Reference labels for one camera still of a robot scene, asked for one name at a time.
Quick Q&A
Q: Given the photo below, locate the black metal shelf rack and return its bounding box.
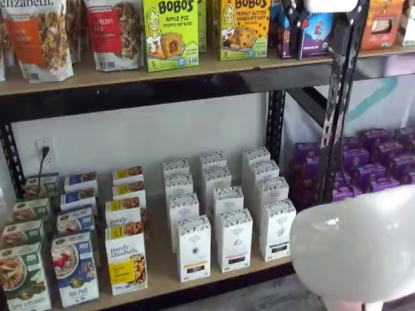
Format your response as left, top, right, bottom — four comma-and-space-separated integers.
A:
337, 53, 415, 82
0, 0, 370, 311

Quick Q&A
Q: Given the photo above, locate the brown cardboard shelf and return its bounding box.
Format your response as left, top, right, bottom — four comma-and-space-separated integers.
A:
41, 168, 294, 309

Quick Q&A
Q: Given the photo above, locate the white box pink strip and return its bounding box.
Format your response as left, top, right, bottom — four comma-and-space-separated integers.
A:
212, 185, 244, 222
202, 167, 233, 211
216, 209, 254, 273
199, 151, 227, 172

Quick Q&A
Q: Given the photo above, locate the green white cereal box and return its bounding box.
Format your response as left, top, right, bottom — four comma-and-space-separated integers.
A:
0, 219, 45, 251
12, 197, 51, 225
24, 173, 60, 199
0, 242, 53, 311

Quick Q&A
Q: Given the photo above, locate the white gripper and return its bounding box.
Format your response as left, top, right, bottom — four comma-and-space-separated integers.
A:
281, 0, 359, 61

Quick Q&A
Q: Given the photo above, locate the purple snack bar box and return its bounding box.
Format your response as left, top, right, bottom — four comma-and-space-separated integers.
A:
298, 9, 335, 60

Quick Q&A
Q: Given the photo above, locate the white box green strip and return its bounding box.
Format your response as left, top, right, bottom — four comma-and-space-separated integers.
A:
255, 176, 289, 208
259, 198, 298, 262
249, 159, 280, 195
241, 147, 272, 182

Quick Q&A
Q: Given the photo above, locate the black plug with cable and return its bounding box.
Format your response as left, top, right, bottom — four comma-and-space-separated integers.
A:
38, 146, 51, 187

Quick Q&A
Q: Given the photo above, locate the yellow Bobo's peanut butter box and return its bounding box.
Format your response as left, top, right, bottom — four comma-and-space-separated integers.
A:
220, 0, 270, 62

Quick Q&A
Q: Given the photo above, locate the white box yellow strip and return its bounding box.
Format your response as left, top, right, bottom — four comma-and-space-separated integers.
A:
176, 214, 212, 283
164, 173, 194, 199
167, 192, 200, 253
162, 157, 191, 178

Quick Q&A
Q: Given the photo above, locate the white wall outlet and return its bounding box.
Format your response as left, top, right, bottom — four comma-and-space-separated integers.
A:
35, 137, 54, 170

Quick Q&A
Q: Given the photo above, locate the orange label granola bag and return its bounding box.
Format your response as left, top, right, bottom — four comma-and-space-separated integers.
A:
1, 0, 75, 84

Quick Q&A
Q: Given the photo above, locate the white snack box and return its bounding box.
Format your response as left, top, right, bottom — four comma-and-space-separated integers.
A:
399, 0, 415, 47

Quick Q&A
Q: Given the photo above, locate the dark blue snack bar box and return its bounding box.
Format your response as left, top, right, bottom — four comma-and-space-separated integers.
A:
269, 0, 294, 60

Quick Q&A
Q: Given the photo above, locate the red label granola bag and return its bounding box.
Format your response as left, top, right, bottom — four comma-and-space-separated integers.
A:
85, 0, 145, 73

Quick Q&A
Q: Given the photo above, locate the green Bobo's apple pie box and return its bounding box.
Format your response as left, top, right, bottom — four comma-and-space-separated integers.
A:
142, 0, 200, 73

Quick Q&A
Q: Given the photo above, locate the blue white cereal box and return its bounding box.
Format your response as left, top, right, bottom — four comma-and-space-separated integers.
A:
51, 231, 100, 308
64, 171, 99, 194
60, 187, 98, 212
56, 207, 97, 236

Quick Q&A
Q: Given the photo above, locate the clear granola bag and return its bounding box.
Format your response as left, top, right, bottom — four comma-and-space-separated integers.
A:
64, 0, 88, 65

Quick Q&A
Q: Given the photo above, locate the yellow white granola box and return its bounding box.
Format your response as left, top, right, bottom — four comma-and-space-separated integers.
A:
112, 166, 145, 187
104, 197, 150, 235
112, 180, 147, 203
104, 225, 148, 296

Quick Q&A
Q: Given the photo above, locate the wooden shelf board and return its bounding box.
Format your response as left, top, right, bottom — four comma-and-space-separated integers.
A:
0, 41, 415, 97

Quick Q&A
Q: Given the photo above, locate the orange snack box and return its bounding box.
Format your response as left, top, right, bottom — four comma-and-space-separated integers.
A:
361, 0, 407, 52

